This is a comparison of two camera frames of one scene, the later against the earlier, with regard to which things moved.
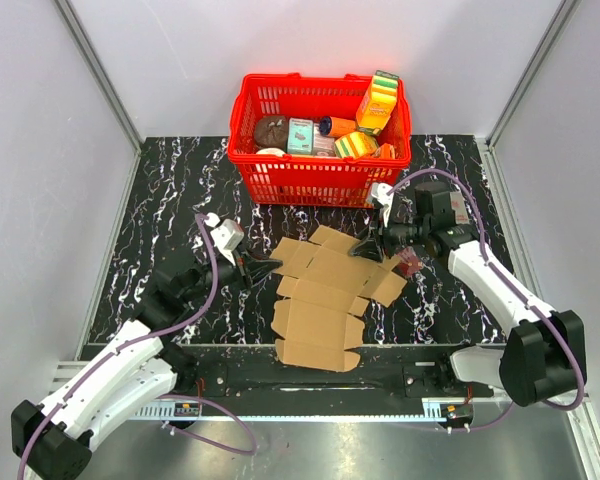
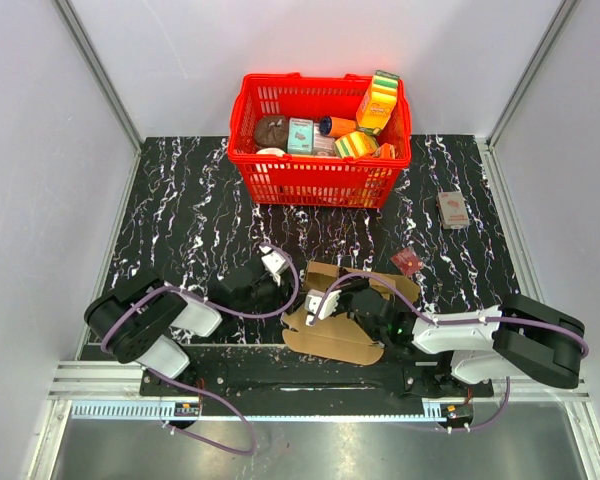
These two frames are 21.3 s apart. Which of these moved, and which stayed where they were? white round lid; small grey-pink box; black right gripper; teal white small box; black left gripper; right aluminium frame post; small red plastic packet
Moved: black left gripper; black right gripper
Stayed: small grey-pink box; white round lid; small red plastic packet; teal white small box; right aluminium frame post
